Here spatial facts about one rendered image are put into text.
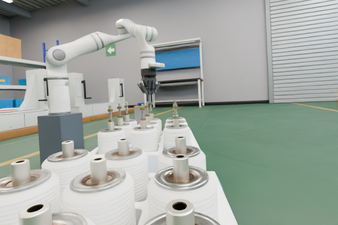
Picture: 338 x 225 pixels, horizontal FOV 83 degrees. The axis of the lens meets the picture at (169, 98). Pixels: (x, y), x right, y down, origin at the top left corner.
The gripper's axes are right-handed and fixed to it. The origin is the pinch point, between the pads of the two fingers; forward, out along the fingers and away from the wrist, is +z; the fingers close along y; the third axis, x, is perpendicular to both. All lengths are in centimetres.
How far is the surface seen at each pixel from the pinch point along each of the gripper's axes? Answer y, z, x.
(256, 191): -11, 35, 45
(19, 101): -13, -4, -516
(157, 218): 48, 10, 58
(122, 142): 39, 8, 38
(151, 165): 20.5, 21.1, 24.0
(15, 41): -14, -151, -522
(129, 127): 15.6, 11.4, 4.4
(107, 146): 28.6, 15.2, 11.2
